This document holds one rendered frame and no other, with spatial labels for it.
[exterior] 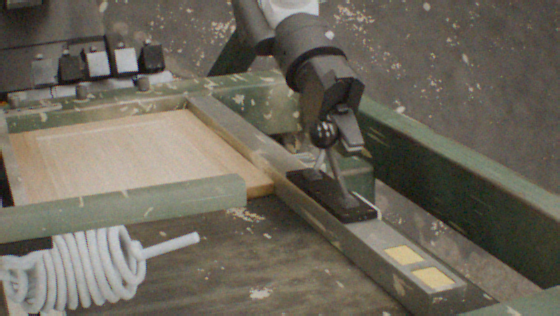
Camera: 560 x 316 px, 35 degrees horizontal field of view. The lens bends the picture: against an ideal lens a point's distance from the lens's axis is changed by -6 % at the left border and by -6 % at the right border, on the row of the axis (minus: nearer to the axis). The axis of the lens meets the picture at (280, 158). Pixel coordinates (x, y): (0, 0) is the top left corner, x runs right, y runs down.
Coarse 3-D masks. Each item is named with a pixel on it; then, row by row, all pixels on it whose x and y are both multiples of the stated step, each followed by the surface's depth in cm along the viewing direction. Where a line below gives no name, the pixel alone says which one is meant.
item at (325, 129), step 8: (320, 120) 114; (328, 120) 114; (312, 128) 114; (320, 128) 113; (328, 128) 113; (336, 128) 114; (312, 136) 114; (320, 136) 113; (328, 136) 113; (336, 136) 114; (312, 144) 115; (320, 144) 114; (328, 144) 114; (328, 152) 116; (336, 160) 116; (336, 168) 117; (336, 176) 117; (344, 184) 118; (344, 192) 118; (344, 200) 118; (352, 200) 118
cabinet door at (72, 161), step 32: (64, 128) 171; (96, 128) 170; (128, 128) 170; (160, 128) 169; (192, 128) 167; (32, 160) 152; (64, 160) 153; (96, 160) 152; (128, 160) 151; (160, 160) 151; (192, 160) 150; (224, 160) 149; (32, 192) 137; (64, 192) 137; (96, 192) 137; (256, 192) 137
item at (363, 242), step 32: (224, 128) 159; (256, 128) 158; (256, 160) 144; (288, 160) 141; (288, 192) 132; (320, 224) 122; (352, 224) 115; (384, 224) 115; (352, 256) 114; (384, 256) 105; (384, 288) 106; (416, 288) 98; (448, 288) 96
